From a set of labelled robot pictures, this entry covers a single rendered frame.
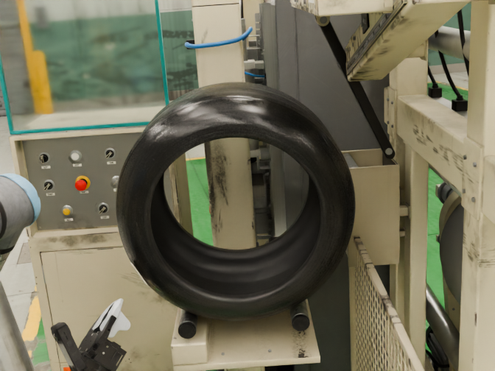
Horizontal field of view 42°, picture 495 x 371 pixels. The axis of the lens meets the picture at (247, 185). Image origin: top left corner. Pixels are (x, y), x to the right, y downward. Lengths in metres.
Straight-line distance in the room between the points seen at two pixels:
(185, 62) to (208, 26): 8.85
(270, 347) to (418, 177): 0.62
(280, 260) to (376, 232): 0.29
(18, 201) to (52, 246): 1.11
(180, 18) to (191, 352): 9.16
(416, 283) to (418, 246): 0.12
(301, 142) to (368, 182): 0.42
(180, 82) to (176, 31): 0.81
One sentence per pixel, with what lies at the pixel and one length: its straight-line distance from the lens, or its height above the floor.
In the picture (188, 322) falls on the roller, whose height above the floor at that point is 0.92.
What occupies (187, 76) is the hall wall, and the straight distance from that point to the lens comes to 10.64.
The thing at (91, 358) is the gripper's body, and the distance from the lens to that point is 1.50.
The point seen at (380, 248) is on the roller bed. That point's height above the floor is 0.95.
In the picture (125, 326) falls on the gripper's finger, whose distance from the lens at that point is 1.53.
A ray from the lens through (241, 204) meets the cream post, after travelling 1.86.
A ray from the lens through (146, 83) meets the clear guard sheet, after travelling 2.19.
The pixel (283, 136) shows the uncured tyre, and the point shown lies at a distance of 1.43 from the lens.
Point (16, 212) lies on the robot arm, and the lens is 1.28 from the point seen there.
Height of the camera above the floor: 1.70
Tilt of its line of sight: 17 degrees down
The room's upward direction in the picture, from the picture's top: 4 degrees counter-clockwise
